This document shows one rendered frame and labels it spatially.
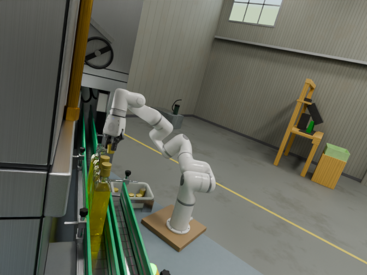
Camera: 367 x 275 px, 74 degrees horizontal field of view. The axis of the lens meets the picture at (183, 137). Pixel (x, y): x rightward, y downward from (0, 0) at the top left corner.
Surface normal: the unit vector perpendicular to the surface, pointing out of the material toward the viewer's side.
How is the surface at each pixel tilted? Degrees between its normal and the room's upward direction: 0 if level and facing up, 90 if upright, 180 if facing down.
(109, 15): 90
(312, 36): 90
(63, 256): 0
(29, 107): 90
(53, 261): 0
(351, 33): 90
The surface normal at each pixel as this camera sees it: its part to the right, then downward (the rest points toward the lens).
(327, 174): -0.52, 0.10
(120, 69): 0.36, 0.35
